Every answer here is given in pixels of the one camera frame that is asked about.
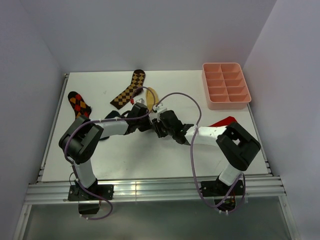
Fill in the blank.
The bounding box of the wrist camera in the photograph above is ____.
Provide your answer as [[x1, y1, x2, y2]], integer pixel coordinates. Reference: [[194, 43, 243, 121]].
[[152, 102, 167, 115], [130, 98, 146, 107]]

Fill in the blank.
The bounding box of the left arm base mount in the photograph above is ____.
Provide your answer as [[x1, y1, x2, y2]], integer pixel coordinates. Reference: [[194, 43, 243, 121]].
[[67, 183, 114, 217]]

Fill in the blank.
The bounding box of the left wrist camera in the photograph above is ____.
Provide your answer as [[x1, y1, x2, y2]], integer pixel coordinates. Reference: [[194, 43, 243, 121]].
[[130, 98, 146, 107]]

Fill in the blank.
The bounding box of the yellow ankle sock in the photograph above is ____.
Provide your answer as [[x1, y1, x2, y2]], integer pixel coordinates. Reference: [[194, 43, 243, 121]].
[[145, 87, 159, 111]]

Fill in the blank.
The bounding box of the red orange argyle sock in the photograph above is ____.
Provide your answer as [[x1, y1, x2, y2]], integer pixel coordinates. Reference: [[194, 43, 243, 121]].
[[67, 91, 92, 119]]

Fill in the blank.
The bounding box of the brown tan argyle sock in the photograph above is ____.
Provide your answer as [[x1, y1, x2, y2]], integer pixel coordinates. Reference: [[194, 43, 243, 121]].
[[110, 69, 146, 110]]

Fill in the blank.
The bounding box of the red santa sock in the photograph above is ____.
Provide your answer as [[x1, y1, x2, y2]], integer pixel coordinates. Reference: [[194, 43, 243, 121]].
[[209, 116, 237, 128]]

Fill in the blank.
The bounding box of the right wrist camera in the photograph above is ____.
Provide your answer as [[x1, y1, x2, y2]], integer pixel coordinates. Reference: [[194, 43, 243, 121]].
[[152, 102, 167, 115]]

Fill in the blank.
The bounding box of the dark navy ankle sock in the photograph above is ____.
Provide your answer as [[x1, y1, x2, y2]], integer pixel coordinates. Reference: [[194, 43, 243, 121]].
[[105, 110, 121, 119]]

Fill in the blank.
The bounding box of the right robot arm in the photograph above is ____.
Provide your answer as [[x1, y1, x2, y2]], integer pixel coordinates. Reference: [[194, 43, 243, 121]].
[[149, 106, 261, 195]]

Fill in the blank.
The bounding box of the aluminium frame rail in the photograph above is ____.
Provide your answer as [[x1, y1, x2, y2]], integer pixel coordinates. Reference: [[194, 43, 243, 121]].
[[23, 175, 286, 205]]

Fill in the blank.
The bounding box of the pink compartment tray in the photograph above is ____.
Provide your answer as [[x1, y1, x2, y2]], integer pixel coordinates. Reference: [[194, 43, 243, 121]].
[[202, 62, 252, 110]]

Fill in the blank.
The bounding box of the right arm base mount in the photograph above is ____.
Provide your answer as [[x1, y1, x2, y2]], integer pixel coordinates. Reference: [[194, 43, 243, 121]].
[[199, 179, 246, 215]]

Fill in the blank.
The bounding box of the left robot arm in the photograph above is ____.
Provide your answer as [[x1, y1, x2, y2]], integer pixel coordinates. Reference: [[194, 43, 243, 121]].
[[58, 102, 151, 200]]

